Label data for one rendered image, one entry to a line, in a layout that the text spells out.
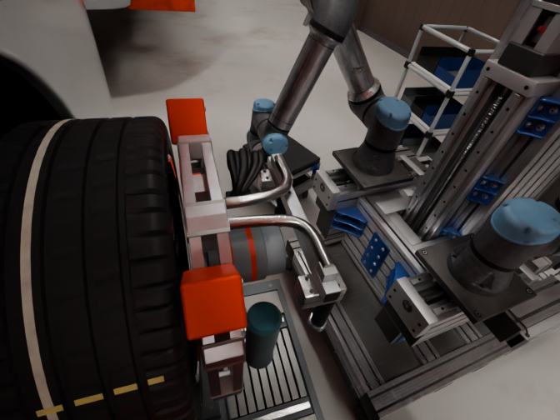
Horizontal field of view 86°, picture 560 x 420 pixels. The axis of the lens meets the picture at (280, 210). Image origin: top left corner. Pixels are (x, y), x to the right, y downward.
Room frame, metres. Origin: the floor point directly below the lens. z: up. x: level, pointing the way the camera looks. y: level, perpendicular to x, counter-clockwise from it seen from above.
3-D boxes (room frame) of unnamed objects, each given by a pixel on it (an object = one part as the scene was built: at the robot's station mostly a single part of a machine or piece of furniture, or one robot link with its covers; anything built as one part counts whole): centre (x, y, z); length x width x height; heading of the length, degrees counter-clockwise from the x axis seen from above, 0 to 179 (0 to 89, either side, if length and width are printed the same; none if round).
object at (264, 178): (0.64, 0.03, 0.93); 0.09 x 0.05 x 0.05; 112
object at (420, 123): (2.24, -1.02, 0.50); 0.54 x 0.42 x 1.00; 22
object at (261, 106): (0.91, 0.10, 0.95); 0.11 x 0.08 x 0.11; 22
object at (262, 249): (0.43, 0.08, 0.85); 0.21 x 0.14 x 0.14; 112
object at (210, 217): (0.41, 0.15, 0.85); 0.54 x 0.07 x 0.54; 22
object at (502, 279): (0.52, -0.55, 0.87); 0.15 x 0.15 x 0.10
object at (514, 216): (0.52, -0.56, 0.98); 0.13 x 0.12 x 0.14; 104
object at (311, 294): (0.33, -0.10, 0.93); 0.09 x 0.05 x 0.05; 112
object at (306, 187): (1.66, 0.04, 0.17); 0.43 x 0.36 x 0.34; 47
